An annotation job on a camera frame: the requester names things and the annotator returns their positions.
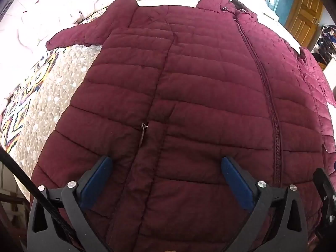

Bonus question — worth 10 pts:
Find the beige dotted quilted bedspread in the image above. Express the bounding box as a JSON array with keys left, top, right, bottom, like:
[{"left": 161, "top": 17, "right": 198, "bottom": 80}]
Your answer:
[{"left": 10, "top": 0, "right": 202, "bottom": 205}]

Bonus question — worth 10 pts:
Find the pale pink comforter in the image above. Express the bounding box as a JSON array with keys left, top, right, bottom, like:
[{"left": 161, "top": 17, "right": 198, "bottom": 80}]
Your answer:
[{"left": 0, "top": 0, "right": 163, "bottom": 105}]

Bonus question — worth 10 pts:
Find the cluttered shelf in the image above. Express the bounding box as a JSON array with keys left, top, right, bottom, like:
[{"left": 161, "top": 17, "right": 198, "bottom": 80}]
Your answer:
[{"left": 311, "top": 25, "right": 336, "bottom": 71}]

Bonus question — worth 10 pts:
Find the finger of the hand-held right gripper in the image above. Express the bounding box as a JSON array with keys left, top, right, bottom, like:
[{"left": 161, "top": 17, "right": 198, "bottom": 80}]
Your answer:
[{"left": 313, "top": 168, "right": 336, "bottom": 242}]

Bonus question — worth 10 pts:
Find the maroon puffer jacket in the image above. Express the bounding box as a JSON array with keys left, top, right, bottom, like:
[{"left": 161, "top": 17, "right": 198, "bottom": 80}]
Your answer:
[{"left": 31, "top": 0, "right": 336, "bottom": 252}]

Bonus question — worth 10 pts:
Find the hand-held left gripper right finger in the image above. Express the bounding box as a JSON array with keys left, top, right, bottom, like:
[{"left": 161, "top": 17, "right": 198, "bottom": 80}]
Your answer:
[{"left": 221, "top": 157, "right": 308, "bottom": 252}]

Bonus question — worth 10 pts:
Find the wooden door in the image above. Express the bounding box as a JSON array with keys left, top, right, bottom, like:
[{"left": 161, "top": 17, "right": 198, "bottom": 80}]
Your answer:
[{"left": 285, "top": 0, "right": 323, "bottom": 48}]

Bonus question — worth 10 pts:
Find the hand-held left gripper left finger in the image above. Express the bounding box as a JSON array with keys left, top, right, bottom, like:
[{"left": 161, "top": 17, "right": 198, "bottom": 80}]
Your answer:
[{"left": 27, "top": 156, "right": 113, "bottom": 252}]

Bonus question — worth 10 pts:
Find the black cable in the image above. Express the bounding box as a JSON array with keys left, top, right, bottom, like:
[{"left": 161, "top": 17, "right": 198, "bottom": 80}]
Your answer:
[{"left": 0, "top": 147, "right": 79, "bottom": 244}]

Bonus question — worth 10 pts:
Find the diamond patterned fleece blanket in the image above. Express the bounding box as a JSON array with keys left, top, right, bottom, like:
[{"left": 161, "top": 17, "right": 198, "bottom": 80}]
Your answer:
[{"left": 0, "top": 50, "right": 59, "bottom": 158}]

